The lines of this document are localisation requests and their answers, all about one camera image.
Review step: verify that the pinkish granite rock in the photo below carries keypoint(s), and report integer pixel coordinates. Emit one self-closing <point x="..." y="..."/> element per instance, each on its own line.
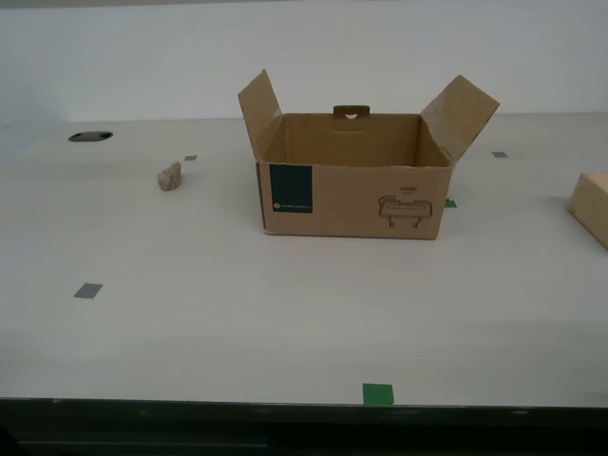
<point x="170" y="178"/>

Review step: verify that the light wooden block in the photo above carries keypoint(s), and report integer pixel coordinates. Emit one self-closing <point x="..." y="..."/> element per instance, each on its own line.
<point x="591" y="204"/>

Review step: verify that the open cardboard box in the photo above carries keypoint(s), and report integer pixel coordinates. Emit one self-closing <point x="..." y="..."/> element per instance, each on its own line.
<point x="356" y="204"/>

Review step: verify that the green tape square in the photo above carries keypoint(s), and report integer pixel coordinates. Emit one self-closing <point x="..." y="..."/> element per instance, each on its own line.
<point x="378" y="395"/>

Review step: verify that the black oval table grommet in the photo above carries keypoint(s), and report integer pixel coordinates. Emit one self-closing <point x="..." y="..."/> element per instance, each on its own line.
<point x="90" y="137"/>

